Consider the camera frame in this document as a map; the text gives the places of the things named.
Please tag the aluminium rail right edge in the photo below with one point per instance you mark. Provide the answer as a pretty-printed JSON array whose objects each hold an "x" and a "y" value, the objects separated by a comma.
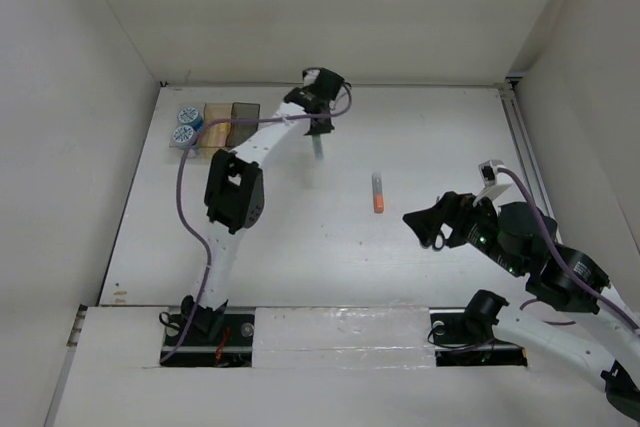
[{"x": 531, "y": 175}]

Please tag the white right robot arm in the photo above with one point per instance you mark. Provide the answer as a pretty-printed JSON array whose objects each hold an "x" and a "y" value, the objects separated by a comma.
[{"x": 520, "y": 240}]

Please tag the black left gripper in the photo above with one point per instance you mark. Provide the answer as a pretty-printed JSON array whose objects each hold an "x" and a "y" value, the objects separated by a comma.
[{"x": 323, "y": 128}]

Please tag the yellow capped orange highlighter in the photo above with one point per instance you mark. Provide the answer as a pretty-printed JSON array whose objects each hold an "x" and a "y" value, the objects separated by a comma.
[{"x": 222, "y": 129}]

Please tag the orange capped grey highlighter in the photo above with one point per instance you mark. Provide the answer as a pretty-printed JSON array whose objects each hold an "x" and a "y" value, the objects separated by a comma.
[{"x": 377, "y": 193}]

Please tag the amber plastic container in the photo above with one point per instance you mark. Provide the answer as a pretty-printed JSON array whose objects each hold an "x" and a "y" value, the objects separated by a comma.
[{"x": 208, "y": 143}]

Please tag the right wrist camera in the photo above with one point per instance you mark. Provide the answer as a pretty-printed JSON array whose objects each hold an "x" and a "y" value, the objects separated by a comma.
[{"x": 494, "y": 184}]

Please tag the green capped highlighter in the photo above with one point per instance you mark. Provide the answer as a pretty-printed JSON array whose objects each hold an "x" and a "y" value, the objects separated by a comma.
[{"x": 318, "y": 149}]

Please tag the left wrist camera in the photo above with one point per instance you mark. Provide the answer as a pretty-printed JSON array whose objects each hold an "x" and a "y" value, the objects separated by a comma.
[{"x": 309, "y": 76}]

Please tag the black handled scissors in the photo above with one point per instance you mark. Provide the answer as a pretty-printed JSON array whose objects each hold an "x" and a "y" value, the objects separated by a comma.
[{"x": 439, "y": 242}]

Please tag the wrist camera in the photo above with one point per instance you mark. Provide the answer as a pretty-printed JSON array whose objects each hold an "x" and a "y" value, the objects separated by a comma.
[
  {"x": 494, "y": 184},
  {"x": 309, "y": 76}
]

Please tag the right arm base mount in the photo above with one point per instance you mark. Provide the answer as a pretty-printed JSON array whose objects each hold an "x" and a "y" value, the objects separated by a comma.
[{"x": 463, "y": 337}]

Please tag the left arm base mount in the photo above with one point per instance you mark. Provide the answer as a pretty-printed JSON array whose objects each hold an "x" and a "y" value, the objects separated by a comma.
[{"x": 231, "y": 347}]

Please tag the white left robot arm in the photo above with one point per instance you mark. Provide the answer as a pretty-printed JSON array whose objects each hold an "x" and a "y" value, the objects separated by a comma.
[{"x": 234, "y": 195}]

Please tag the smoky grey plastic container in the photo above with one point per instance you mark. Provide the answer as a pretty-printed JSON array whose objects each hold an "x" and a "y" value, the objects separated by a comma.
[{"x": 244, "y": 123}]

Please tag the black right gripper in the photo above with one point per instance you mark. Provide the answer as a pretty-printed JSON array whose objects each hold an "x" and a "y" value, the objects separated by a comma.
[{"x": 453, "y": 208}]

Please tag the clear plastic container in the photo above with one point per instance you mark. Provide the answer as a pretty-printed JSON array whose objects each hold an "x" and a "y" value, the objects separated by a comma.
[{"x": 195, "y": 150}]

